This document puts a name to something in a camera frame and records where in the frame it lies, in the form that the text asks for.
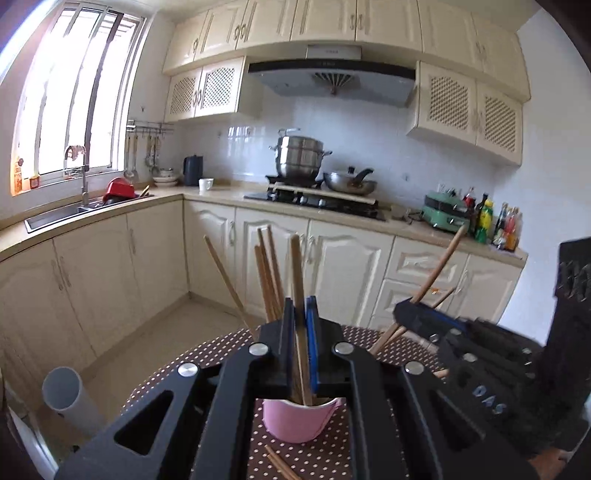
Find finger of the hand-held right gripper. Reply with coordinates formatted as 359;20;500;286
411;302;543;384
393;300;550;457

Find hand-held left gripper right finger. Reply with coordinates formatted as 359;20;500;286
305;295;527;480

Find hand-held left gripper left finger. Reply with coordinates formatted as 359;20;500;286
54;298;296;480

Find pink cup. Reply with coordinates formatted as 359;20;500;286
262;396;345;444

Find pile of wooden chopsticks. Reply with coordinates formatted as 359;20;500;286
264;444;301;480

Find person's right hand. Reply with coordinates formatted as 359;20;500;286
529;447;571;480

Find green electric cooker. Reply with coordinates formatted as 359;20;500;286
421;191;472;234

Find group of condiment bottles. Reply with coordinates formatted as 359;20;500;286
464;187;522;252

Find black glass gas stove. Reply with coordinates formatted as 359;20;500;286
244;187;387;222

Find beige countertop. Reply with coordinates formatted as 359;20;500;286
0;182;529;268

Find stainless steel steamer pot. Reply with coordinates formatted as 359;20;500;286
269;128;333;182

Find black electric kettle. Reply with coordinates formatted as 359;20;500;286
183;154;205;186

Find stack of white bowls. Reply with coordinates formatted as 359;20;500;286
152;168;182;188

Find cream lattice door cabinet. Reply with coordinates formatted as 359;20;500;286
164;55;264;123
406;61;525;167

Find grey plastic pipe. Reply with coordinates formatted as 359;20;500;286
41;367;107;437

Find red pot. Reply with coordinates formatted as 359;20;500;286
102;178;136;202

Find hanging steel spatulas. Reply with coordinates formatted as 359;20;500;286
145;136;163;175

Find hanging steel ladle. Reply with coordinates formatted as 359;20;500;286
124;136;138;182

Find stainless steel sink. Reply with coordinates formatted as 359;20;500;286
24;194;155;234

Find black and grey range hood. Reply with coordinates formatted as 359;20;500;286
247;44;416;108

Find steel kitchen faucet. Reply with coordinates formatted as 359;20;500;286
64;145;90;207

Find barred kitchen window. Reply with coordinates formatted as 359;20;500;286
11;0;148;197

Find steel wok with black handle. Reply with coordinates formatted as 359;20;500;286
323;167;378;195

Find metal wall utensil rack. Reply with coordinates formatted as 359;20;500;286
126;119;175;138

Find cream upper wall cabinets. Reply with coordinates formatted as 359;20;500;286
163;0;532;100

